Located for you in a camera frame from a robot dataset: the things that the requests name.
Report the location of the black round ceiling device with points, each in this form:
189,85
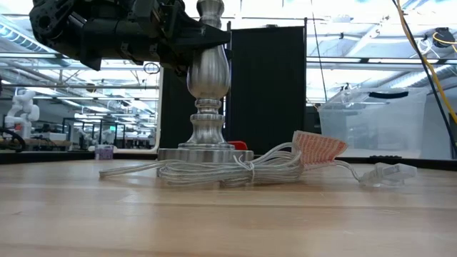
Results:
443,37

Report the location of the clear plastic storage bin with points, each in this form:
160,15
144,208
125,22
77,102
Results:
375,125

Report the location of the black divider panel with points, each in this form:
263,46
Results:
267,89

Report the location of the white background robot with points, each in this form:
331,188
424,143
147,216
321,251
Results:
23,110

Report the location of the silver table lamp base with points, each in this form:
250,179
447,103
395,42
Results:
209,75

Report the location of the black aluminium table frame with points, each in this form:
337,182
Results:
53,156

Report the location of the red stapler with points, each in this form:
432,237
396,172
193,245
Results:
239,145

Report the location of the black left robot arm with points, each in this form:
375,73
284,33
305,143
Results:
60,25

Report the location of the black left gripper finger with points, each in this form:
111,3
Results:
200,37

